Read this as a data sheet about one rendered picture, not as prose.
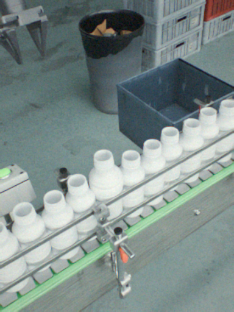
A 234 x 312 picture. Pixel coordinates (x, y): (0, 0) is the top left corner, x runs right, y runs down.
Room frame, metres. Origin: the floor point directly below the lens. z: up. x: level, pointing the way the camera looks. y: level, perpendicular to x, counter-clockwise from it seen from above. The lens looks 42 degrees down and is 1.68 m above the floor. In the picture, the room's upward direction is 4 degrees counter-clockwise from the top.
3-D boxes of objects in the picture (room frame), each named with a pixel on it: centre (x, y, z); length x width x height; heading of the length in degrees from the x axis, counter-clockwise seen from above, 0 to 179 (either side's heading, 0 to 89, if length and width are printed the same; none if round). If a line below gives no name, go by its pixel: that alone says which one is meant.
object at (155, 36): (3.21, -0.51, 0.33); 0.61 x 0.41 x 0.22; 129
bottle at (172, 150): (0.64, -0.12, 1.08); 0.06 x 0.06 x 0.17
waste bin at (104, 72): (2.50, -0.04, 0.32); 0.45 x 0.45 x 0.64
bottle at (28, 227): (0.45, 0.17, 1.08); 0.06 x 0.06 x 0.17
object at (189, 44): (3.21, -0.51, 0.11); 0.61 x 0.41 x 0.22; 129
